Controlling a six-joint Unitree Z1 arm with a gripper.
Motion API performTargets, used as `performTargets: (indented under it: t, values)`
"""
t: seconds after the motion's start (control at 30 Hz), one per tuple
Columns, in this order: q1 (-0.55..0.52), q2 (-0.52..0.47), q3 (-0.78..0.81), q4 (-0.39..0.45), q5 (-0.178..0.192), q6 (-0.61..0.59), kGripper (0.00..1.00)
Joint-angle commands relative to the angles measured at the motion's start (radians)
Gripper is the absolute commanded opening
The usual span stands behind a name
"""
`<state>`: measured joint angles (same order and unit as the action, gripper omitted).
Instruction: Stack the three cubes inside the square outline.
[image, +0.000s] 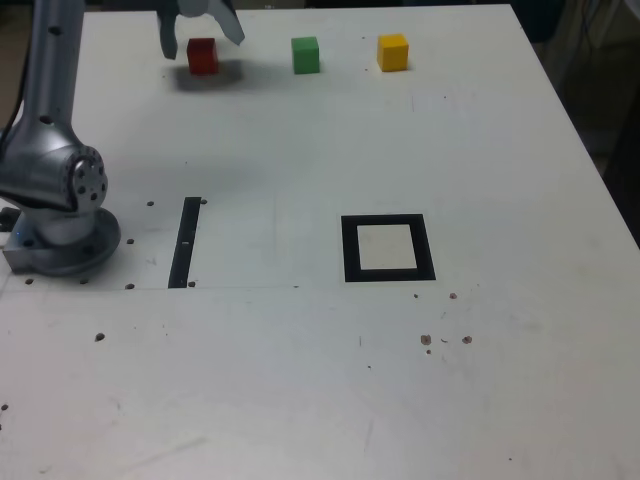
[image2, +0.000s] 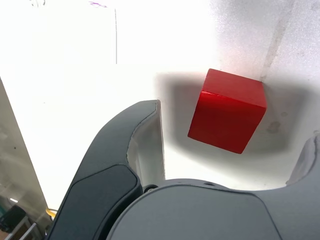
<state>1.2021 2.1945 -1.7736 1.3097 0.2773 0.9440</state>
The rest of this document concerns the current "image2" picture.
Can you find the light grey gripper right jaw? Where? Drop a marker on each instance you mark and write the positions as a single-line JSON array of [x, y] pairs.
[[200, 215]]

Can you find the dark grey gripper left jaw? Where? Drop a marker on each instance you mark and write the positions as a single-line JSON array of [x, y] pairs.
[[110, 155]]

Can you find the red cube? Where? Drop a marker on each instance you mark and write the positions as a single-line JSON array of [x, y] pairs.
[[225, 120]]

